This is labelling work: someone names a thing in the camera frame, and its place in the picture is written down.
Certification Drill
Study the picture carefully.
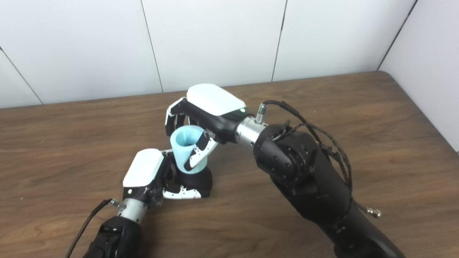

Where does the black nozzle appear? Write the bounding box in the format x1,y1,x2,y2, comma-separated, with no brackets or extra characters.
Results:
172,167,213,199

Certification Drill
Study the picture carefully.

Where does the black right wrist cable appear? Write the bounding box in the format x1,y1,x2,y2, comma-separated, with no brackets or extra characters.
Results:
255,100,382,218

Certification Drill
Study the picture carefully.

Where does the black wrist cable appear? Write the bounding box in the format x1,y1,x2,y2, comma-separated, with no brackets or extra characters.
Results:
255,100,382,218
65,198,120,258

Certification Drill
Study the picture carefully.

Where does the light-blue hose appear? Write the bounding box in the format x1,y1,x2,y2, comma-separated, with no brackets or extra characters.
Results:
170,125,208,175

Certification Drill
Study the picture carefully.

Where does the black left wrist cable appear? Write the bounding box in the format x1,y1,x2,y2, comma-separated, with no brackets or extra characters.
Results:
65,198,120,258

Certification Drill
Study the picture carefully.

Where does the white and black right hand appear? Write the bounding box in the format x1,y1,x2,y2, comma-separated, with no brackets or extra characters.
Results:
165,83,248,171

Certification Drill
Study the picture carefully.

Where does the white and black left hand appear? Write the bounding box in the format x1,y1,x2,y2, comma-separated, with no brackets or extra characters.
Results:
122,148,202,206

